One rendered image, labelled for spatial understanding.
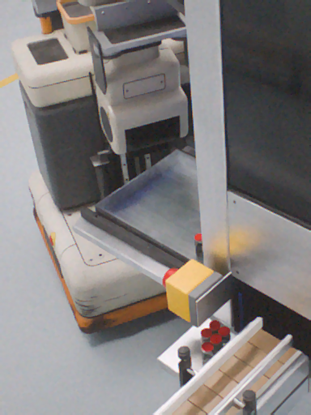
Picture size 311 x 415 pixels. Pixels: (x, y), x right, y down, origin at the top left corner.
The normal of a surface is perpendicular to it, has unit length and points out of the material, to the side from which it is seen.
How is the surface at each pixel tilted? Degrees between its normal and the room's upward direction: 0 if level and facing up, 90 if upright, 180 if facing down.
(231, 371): 0
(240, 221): 90
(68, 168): 90
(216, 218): 90
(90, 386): 0
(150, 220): 0
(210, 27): 90
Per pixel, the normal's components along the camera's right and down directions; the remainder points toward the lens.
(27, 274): -0.06, -0.78
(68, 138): 0.37, 0.56
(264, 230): -0.67, 0.50
